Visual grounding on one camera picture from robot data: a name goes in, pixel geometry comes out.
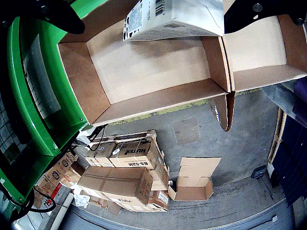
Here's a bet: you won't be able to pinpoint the flat carton with red print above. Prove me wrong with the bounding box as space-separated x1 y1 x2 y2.
59 167 83 189

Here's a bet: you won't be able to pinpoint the dark blue stacked panels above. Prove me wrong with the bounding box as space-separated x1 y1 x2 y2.
270 112 307 207

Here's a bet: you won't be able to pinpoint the HUTER cardboard box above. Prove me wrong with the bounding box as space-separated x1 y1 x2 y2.
109 138 170 191

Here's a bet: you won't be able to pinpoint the small cardboard box with flaps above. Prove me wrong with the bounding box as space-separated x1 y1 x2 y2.
167 157 223 201

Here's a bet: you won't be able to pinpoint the open brown cardboard box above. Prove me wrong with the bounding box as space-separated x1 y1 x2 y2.
57 0 232 132
222 14 307 132

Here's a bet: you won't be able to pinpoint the white power strip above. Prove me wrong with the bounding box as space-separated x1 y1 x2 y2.
76 134 91 145

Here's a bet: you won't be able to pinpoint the person in blue jeans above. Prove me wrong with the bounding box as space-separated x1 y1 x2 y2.
261 77 307 123

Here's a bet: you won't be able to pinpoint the black floor stand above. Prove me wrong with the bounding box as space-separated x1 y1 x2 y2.
251 165 274 199

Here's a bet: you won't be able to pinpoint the wooden pallet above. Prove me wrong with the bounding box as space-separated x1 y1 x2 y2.
90 129 158 144

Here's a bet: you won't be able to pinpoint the low brown cardboard box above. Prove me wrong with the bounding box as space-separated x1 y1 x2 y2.
124 190 170 213

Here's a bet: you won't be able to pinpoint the leaning cardboard sheet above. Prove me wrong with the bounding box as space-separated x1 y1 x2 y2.
267 107 287 165

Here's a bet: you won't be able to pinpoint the green metal shelf unit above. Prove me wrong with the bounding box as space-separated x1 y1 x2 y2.
0 0 108 223

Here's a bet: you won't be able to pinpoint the long brown cardboard box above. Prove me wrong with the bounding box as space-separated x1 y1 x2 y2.
77 165 154 207

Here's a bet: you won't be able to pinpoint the white carton with cow pattern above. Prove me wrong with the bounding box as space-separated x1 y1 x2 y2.
123 0 225 42

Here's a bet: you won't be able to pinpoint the crumpled white plastic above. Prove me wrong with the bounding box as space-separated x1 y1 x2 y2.
71 185 91 208

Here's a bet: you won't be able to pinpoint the brown box with white label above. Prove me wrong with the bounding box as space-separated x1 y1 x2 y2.
83 141 118 168

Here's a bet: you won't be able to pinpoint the black cable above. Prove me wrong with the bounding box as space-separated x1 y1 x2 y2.
76 124 106 152

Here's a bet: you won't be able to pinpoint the red and white bar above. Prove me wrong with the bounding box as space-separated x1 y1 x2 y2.
44 184 61 207

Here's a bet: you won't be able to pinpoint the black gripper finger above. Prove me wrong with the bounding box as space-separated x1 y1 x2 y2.
0 0 85 35
223 0 307 35

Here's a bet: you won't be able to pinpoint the carton with round logo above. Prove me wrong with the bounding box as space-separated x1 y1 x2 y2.
44 154 72 186

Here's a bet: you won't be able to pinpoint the small brown cardboard box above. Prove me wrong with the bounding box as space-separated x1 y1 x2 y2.
81 189 123 215

